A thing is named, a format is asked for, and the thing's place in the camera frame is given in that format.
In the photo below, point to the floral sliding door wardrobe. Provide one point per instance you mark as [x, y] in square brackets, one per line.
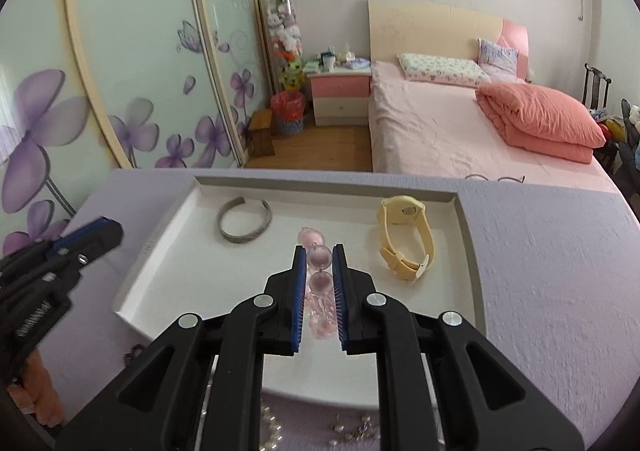
[125, 56]

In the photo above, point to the small silver beaded jewelry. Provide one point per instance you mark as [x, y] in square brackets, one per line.
[352, 431]

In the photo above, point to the small purple pillow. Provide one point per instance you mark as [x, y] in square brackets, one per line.
[497, 56]

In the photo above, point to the pink and white nightstand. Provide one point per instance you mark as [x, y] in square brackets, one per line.
[340, 86]

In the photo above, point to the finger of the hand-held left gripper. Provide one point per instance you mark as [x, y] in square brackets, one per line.
[95, 243]
[80, 231]

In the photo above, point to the small wooden stool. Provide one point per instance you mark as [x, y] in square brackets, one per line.
[261, 123]

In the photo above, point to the person's left hand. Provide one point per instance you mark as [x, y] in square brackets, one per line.
[42, 386]

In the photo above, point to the dark wooden chair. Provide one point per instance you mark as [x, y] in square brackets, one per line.
[597, 86]

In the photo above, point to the pile of plush toys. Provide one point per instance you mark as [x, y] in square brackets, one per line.
[612, 123]

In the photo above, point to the white shallow tray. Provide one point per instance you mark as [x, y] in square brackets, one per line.
[320, 211]

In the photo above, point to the white floral pillow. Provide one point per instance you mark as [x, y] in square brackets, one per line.
[440, 68]

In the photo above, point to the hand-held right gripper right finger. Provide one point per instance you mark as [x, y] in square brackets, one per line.
[338, 301]

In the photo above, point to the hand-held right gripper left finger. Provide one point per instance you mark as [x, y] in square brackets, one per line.
[300, 301]

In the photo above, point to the yellow wristwatch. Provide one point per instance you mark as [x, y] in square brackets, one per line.
[400, 211]

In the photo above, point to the tissue pack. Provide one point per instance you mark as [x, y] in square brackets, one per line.
[346, 55]

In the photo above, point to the silver bangle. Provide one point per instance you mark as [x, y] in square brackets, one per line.
[235, 237]

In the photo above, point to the folded pink quilt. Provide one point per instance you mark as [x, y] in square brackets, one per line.
[540, 111]

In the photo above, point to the cream and pink headboard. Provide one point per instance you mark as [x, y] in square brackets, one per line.
[425, 26]

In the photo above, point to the trash bin with red bag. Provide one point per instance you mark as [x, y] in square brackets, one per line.
[289, 121]

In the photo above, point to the purple table cloth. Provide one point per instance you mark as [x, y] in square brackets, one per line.
[525, 306]

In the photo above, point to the bed with pink sheet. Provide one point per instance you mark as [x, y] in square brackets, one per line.
[425, 131]

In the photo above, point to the clear tube of plush toys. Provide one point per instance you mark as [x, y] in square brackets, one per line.
[285, 36]

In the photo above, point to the white mug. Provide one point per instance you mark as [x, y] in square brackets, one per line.
[329, 63]

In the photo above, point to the blue folded cloth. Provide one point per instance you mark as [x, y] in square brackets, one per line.
[357, 65]

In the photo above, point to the thin-frame eyeglasses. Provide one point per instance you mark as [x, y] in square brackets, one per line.
[467, 176]

